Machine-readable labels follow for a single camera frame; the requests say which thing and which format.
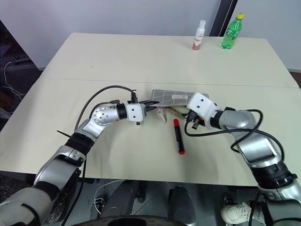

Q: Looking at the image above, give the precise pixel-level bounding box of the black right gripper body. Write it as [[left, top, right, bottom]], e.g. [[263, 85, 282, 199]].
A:
[[187, 110, 206, 129]]

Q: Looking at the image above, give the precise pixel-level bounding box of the grey grid pouch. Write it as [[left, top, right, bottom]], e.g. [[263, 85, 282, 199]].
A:
[[150, 89, 210, 124]]

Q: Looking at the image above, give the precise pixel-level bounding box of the red marker with black band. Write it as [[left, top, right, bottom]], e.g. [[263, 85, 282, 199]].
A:
[[173, 119, 186, 155]]

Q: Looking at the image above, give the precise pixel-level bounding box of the white pink spray bottle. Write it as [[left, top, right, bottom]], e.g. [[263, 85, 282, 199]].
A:
[[191, 20, 207, 52]]

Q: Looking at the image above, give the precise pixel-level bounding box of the dark rounded shape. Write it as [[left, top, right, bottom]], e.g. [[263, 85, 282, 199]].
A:
[[106, 180, 148, 216], [167, 186, 198, 226]]

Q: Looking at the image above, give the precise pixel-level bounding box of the green bottle with yellow cap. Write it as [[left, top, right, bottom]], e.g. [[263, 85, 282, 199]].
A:
[[221, 13, 246, 50]]

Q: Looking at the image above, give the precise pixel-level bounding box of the white sneaker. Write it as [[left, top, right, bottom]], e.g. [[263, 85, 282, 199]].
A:
[[221, 202, 254, 224]]

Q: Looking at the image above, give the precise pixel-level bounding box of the dark curved rim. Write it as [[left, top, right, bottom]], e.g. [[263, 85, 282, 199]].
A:
[[76, 214, 190, 226]]

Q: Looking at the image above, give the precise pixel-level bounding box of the dark cluttered shelf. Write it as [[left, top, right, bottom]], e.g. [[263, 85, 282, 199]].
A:
[[0, 20, 48, 131]]

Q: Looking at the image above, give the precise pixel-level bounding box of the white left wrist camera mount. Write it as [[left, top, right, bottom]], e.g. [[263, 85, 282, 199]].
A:
[[125, 103, 146, 123]]

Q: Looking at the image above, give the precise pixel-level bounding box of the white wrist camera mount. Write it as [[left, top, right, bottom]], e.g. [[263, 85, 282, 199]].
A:
[[125, 103, 146, 123], [186, 92, 218, 124]]

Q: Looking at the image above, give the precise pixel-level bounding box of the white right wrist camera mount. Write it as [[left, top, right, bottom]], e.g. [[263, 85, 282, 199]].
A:
[[186, 92, 218, 124]]

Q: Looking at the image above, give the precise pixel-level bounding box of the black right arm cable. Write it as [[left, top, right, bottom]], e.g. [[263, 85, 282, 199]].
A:
[[184, 109, 285, 167]]

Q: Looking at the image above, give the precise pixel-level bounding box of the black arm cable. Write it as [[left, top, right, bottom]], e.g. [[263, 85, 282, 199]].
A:
[[74, 85, 139, 132], [184, 109, 285, 167]]

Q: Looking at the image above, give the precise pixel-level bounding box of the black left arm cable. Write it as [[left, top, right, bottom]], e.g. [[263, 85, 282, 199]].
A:
[[74, 85, 139, 132]]

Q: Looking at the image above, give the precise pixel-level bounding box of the thin white cable loop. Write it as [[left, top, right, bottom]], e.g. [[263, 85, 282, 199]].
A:
[[93, 179, 124, 214]]

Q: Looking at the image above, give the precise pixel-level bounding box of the black vertical post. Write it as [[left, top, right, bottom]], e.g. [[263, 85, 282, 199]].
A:
[[209, 0, 238, 37]]

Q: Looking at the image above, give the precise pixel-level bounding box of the thin white wire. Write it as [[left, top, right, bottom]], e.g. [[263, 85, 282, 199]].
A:
[[3, 61, 24, 96]]

